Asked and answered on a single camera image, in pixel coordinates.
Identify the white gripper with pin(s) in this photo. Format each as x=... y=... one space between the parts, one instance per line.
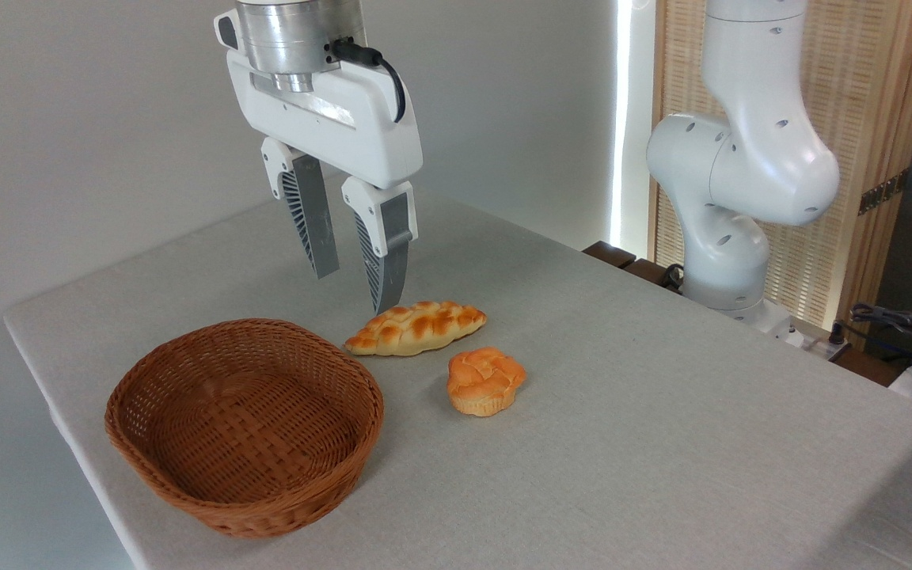
x=345 y=119

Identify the round orange muffin bread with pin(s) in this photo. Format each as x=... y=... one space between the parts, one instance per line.
x=484 y=381

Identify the long braided bread loaf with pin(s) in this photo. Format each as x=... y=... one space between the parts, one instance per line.
x=416 y=327

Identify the brown wicker basket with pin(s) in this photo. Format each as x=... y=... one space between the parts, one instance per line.
x=250 y=431

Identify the dark wooden side table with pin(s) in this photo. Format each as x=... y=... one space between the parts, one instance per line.
x=610 y=254

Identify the grey tablecloth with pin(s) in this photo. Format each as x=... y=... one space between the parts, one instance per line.
x=622 y=443

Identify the dark metal screen hinge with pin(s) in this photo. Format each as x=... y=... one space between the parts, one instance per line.
x=883 y=191

